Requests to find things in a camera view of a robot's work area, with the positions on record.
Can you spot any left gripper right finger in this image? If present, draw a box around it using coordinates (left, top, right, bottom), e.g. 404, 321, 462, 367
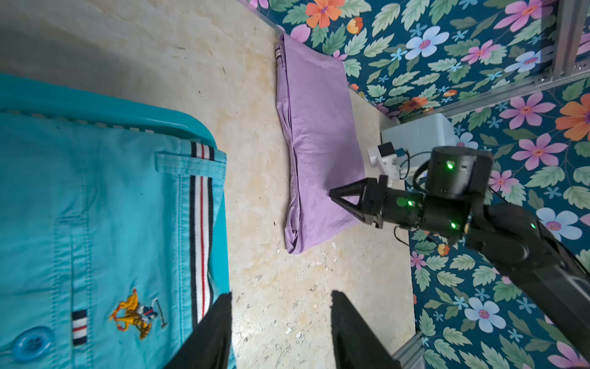
330, 290, 401, 369

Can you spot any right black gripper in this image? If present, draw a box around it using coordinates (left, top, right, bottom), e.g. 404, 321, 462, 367
329, 176, 424, 229

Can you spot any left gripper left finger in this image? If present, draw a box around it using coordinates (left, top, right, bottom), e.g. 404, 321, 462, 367
164, 293, 232, 369

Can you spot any purple cloth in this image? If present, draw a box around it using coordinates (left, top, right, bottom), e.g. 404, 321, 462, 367
275, 34, 365, 255

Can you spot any teal cloth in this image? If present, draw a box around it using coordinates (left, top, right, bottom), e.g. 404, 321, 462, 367
1, 113, 227, 368

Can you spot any teal plastic basket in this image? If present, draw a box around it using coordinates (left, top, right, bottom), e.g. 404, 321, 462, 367
1, 75, 227, 315

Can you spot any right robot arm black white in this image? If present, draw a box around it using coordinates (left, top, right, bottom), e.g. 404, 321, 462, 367
329, 146, 589, 358

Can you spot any small white drawer cabinet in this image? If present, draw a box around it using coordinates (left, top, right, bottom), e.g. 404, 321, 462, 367
381, 113, 456, 167

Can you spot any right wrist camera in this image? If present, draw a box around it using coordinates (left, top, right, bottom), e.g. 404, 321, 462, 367
367, 142, 409, 180

